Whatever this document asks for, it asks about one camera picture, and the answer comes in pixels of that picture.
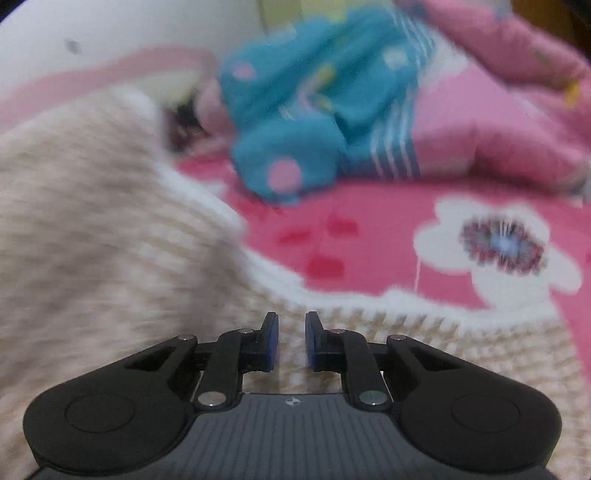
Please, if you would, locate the pink and white headboard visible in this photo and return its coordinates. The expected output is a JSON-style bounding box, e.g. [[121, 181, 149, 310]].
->
[[0, 46, 218, 134]]

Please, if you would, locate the beige white checked coat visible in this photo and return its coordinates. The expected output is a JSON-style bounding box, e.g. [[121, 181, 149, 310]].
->
[[0, 85, 583, 480]]

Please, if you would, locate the light pink pillow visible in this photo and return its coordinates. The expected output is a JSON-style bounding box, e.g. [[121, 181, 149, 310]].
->
[[196, 78, 241, 139]]

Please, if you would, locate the blue and pink dotted quilt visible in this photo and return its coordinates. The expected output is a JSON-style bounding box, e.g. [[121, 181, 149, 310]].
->
[[217, 0, 591, 204]]

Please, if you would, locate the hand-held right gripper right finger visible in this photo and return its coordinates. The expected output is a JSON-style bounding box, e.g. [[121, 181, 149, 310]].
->
[[305, 311, 458, 411]]

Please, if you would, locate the brown plush toy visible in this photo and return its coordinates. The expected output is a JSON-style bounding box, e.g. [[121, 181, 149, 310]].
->
[[161, 78, 208, 148]]

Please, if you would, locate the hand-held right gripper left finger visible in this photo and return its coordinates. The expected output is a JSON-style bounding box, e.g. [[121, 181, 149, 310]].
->
[[122, 311, 280, 411]]

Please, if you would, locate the wooden cabinet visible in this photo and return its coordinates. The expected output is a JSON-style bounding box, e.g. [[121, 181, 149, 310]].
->
[[510, 0, 591, 51]]

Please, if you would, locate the yellow-green wardrobe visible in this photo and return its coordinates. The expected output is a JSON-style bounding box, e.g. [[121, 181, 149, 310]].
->
[[259, 0, 342, 33]]

